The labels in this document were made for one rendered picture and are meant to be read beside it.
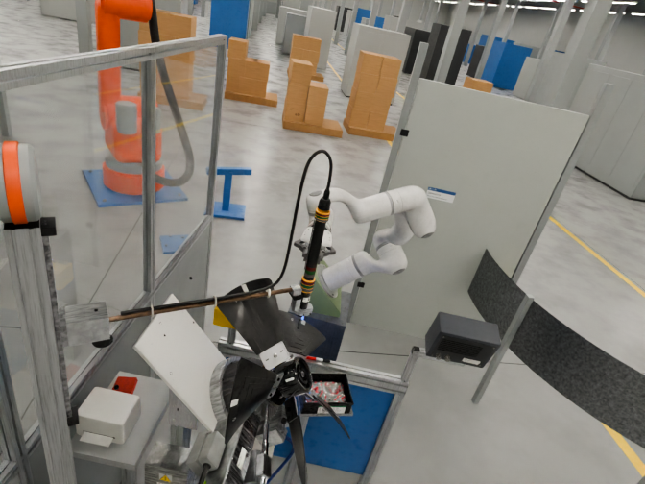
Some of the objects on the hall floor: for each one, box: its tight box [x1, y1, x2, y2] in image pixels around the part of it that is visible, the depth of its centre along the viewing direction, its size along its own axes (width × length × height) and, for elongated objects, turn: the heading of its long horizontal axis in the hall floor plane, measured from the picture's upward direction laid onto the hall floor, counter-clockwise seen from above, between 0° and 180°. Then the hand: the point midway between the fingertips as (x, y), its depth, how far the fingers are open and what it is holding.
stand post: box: [170, 424, 191, 448], centre depth 171 cm, size 4×9×115 cm, turn 155°
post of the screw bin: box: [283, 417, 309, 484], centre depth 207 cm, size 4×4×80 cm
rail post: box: [358, 394, 404, 484], centre depth 223 cm, size 4×4×78 cm
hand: (312, 255), depth 133 cm, fingers closed on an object, 4 cm apart
